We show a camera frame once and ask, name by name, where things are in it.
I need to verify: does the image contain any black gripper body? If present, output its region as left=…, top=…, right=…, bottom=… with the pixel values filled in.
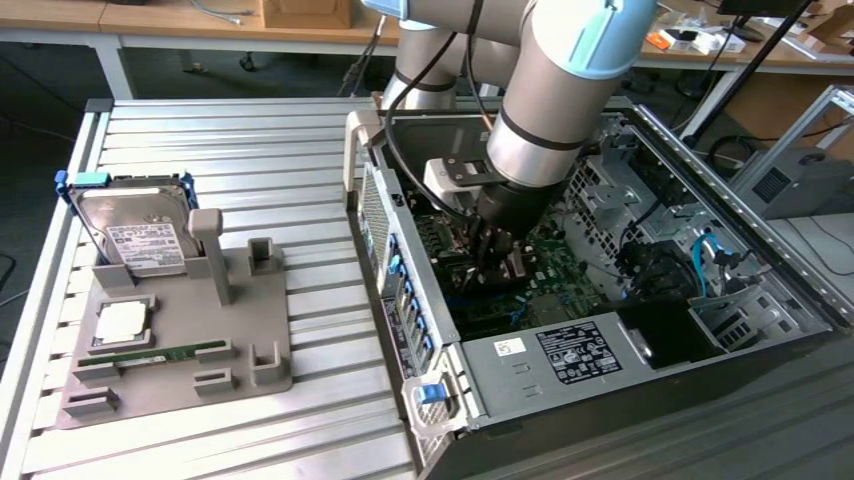
left=472, top=179, right=556, bottom=240

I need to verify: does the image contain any graphics card with black fan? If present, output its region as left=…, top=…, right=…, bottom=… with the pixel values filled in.
left=438, top=244, right=540, bottom=301

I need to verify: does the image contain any perforated metal drive cage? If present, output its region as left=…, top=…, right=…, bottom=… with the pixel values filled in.
left=563, top=127, right=679, bottom=254

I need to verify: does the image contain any square chipset heat sink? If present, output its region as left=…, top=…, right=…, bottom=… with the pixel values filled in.
left=529, top=294, right=575, bottom=326

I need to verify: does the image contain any open grey PC case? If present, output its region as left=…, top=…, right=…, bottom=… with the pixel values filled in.
left=341, top=97, right=854, bottom=480

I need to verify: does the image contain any grey power supply unit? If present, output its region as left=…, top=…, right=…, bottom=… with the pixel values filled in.
left=457, top=313, right=659, bottom=419

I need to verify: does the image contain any metal disk bay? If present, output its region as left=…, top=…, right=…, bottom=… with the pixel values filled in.
left=685, top=277, right=825, bottom=354

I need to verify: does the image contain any orange and white box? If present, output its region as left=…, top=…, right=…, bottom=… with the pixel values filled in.
left=645, top=27, right=699, bottom=51

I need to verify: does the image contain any grey computer tower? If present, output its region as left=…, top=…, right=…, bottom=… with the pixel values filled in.
left=729, top=147, right=854, bottom=221

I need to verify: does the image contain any small white box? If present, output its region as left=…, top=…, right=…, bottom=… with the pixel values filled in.
left=692, top=32, right=745, bottom=55

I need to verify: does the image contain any black stand pole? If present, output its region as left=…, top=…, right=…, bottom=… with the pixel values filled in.
left=679, top=0, right=820, bottom=146

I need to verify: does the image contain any grey plastic parts rack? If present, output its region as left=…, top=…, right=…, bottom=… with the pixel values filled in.
left=53, top=208, right=296, bottom=431

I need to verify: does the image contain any black monitor stand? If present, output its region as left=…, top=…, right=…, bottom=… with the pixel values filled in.
left=716, top=0, right=767, bottom=42

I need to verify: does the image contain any tan cardboard box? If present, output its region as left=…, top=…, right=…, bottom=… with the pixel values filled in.
left=258, top=0, right=354, bottom=30

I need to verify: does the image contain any hard disk in blue carrier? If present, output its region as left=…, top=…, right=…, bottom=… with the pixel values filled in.
left=53, top=169, right=205, bottom=279

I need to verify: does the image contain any green RAM stick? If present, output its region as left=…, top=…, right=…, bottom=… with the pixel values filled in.
left=77, top=340, right=228, bottom=369

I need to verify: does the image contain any silver CPU chip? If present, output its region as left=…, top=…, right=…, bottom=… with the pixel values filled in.
left=91, top=301, right=149, bottom=346

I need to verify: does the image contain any brown cardboard piece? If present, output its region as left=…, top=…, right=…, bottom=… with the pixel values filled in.
left=803, top=0, right=854, bottom=49

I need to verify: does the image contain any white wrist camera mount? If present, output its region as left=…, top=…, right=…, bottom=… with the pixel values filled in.
left=422, top=157, right=500, bottom=201

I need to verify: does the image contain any black wire bundle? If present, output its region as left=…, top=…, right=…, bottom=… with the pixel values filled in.
left=612, top=239, right=692, bottom=301

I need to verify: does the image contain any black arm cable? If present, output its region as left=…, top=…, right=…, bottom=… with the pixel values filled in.
left=381, top=0, right=492, bottom=219

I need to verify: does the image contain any light blue wire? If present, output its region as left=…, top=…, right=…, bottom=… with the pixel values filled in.
left=689, top=230, right=741, bottom=299

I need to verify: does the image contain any black cable coil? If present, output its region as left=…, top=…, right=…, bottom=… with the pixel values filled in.
left=704, top=135, right=759, bottom=174

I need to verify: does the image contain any hanging cable with metal plug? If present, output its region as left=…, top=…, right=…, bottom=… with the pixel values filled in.
left=336, top=14, right=392, bottom=97

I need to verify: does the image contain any wooden desk with grey frame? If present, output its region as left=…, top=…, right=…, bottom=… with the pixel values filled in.
left=0, top=0, right=401, bottom=99
left=625, top=0, right=854, bottom=101

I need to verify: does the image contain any thin grey cable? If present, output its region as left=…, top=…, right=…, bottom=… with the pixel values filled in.
left=188, top=0, right=258, bottom=25

